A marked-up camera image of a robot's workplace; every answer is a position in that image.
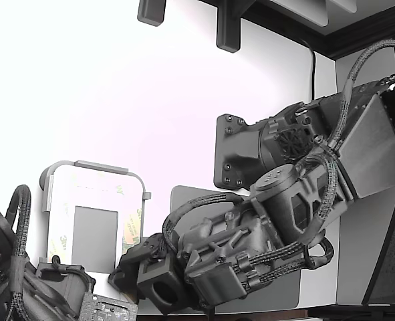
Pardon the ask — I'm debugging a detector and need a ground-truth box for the grey fixture with dark legs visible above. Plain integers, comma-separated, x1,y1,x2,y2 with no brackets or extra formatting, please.
38,159,152,268

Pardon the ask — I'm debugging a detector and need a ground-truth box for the tall black bracket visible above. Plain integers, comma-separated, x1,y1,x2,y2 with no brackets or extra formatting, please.
216,0,242,54

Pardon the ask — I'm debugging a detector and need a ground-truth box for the dark grey flat tray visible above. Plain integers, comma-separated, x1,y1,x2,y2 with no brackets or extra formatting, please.
169,185,302,310

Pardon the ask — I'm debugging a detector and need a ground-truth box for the white slab panel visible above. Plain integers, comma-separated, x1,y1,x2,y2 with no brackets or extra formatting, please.
269,0,360,28

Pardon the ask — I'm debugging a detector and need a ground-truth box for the black frame moulding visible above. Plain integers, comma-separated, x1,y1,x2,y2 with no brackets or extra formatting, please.
196,0,395,62

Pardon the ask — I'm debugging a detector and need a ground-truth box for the grey circuit board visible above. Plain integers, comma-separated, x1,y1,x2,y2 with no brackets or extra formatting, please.
79,292,140,321

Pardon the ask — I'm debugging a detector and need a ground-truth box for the black box with round hole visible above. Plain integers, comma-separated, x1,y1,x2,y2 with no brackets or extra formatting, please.
136,259,181,307

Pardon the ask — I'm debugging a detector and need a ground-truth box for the braided cable loop at gripper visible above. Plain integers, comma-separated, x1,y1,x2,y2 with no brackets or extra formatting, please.
162,191,248,260

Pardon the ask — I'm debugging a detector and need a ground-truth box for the black braided cable loop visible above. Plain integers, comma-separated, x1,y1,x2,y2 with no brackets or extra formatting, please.
5,183,34,268

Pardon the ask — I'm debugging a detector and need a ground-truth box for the tan adhesive-backed device panel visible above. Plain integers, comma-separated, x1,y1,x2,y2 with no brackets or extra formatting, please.
46,165,144,285

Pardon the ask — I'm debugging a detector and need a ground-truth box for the black ribbed gripper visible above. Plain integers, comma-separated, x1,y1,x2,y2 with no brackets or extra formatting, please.
176,207,283,307

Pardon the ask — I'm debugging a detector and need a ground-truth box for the long braided arm cable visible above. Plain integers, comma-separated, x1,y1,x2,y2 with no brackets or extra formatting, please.
303,38,395,247

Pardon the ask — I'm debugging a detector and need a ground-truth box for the black blocky gripper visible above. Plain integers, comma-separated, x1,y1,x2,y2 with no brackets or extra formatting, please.
35,233,166,304

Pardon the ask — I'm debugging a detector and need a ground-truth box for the thin black cable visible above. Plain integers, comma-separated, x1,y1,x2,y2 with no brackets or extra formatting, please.
299,35,317,102

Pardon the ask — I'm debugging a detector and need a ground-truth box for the short black bracket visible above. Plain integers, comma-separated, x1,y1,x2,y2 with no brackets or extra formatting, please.
136,0,167,27

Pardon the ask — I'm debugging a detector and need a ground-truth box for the braided cable bundle under wrist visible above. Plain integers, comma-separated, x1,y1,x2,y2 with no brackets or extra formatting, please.
235,235,335,292

